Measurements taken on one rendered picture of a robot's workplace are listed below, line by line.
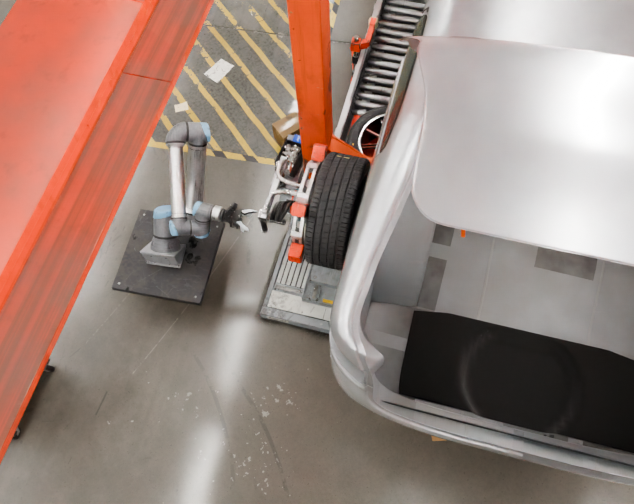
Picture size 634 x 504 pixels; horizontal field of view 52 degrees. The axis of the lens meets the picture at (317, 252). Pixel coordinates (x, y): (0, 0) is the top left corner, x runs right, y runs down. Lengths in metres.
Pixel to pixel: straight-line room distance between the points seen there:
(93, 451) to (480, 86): 3.51
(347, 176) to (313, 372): 1.41
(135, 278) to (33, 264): 3.03
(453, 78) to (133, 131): 0.73
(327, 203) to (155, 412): 1.81
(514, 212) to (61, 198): 0.97
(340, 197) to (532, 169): 2.04
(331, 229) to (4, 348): 2.38
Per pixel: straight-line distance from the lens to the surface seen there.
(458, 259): 3.52
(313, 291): 4.30
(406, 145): 2.83
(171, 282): 4.32
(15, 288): 1.38
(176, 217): 3.91
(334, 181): 3.49
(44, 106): 1.28
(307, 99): 3.63
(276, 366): 4.32
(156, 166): 5.17
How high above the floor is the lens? 4.13
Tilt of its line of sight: 64 degrees down
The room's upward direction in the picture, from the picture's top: 5 degrees counter-clockwise
